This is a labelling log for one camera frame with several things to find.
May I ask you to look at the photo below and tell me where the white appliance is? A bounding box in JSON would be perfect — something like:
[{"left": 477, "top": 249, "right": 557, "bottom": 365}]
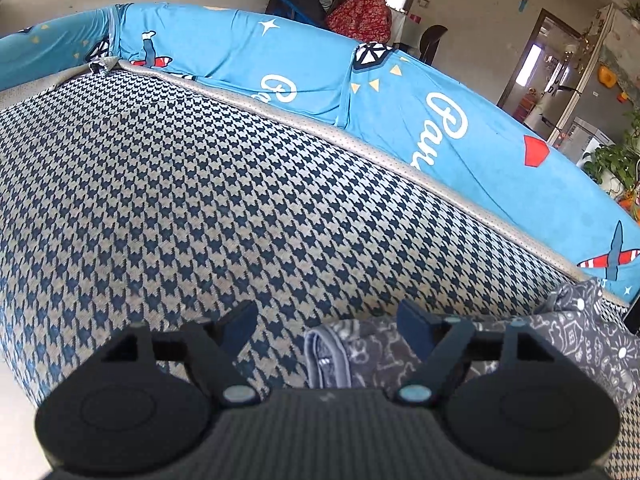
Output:
[{"left": 565, "top": 117, "right": 616, "bottom": 166}]

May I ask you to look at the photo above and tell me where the blue printed sofa cover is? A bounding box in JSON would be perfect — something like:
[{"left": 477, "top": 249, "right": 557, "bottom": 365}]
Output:
[{"left": 0, "top": 2, "right": 640, "bottom": 306}]

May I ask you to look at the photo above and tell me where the pothos plant in white pot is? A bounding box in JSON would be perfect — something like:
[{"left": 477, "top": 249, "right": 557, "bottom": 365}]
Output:
[{"left": 582, "top": 130, "right": 640, "bottom": 221}]

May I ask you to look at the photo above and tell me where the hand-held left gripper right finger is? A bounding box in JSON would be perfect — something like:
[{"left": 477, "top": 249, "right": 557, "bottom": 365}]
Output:
[{"left": 397, "top": 301, "right": 551, "bottom": 407}]

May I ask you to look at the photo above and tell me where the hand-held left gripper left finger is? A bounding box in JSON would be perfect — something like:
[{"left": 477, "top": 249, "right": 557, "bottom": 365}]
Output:
[{"left": 97, "top": 300, "right": 262, "bottom": 407}]

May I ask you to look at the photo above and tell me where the grey patterned fleece jacket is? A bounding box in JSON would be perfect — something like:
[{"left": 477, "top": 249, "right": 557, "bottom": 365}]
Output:
[{"left": 304, "top": 277, "right": 640, "bottom": 411}]

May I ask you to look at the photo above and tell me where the dark chair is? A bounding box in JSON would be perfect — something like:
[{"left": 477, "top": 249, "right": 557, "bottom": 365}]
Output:
[{"left": 417, "top": 25, "right": 448, "bottom": 66}]

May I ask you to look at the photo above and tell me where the wooden doorway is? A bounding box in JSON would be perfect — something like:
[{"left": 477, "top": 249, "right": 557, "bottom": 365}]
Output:
[{"left": 500, "top": 8, "right": 586, "bottom": 126}]

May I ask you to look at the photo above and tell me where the houndstooth sofa seat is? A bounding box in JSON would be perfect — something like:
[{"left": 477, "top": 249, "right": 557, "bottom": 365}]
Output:
[{"left": 0, "top": 67, "right": 640, "bottom": 480}]

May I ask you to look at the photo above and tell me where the red floral cloth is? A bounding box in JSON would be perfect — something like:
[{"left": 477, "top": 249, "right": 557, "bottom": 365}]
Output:
[{"left": 325, "top": 0, "right": 393, "bottom": 43}]

